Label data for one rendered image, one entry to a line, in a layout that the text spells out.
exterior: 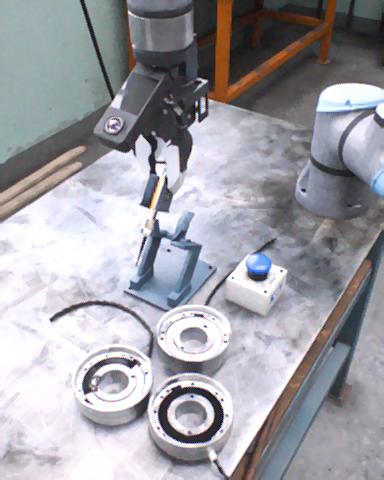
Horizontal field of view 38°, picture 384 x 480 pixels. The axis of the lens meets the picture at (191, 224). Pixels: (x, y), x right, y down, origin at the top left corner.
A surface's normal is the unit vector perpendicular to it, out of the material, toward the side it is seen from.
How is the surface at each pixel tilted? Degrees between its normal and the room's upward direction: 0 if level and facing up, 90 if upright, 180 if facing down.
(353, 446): 0
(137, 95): 32
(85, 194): 0
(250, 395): 0
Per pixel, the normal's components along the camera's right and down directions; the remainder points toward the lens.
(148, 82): -0.22, -0.38
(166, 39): 0.22, 0.63
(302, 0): -0.54, 0.51
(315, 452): 0.01, -0.79
